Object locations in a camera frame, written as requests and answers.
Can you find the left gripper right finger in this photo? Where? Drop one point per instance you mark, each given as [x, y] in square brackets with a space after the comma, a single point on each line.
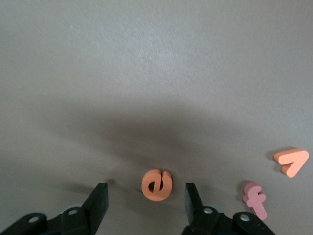
[195, 215]

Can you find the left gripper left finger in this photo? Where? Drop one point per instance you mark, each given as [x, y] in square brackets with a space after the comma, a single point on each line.
[95, 210]

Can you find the brown table cover sheet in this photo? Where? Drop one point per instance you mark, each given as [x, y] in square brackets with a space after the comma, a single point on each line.
[156, 73]

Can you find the orange letter e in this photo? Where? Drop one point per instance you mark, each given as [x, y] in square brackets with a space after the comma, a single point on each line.
[146, 191]

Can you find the orange letter v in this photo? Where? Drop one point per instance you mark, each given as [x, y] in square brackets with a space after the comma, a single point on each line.
[297, 161]

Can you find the pink letter f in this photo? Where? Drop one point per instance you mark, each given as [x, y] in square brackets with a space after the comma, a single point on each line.
[255, 200]

